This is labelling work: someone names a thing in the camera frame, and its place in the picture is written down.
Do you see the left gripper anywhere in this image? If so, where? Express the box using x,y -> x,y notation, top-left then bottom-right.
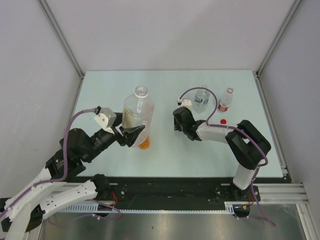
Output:
83,112 -> 145,162

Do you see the square bottle white cap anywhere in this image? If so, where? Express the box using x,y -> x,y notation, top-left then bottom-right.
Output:
121,85 -> 155,146

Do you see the water bottle blue cap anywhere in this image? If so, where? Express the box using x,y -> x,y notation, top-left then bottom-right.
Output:
193,85 -> 210,114

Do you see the red bottle cap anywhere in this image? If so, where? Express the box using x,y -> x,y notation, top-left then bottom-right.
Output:
220,119 -> 227,125

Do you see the clear bottle red label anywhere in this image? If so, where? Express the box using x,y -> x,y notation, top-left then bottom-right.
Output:
218,87 -> 234,112

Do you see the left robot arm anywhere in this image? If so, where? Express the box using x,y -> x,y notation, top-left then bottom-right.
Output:
0,107 -> 145,235

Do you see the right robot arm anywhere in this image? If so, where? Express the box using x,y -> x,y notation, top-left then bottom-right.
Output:
173,106 -> 272,201

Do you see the small orange bottle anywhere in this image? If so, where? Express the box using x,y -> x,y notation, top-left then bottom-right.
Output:
138,136 -> 150,150

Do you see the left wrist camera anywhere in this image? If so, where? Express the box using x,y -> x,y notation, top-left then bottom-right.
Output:
94,106 -> 117,134

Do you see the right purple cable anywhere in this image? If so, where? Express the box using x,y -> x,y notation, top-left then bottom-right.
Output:
177,86 -> 269,181

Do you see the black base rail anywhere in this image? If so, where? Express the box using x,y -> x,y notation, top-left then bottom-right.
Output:
82,176 -> 261,211

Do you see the white cable duct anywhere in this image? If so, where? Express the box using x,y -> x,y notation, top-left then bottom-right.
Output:
57,201 -> 251,215

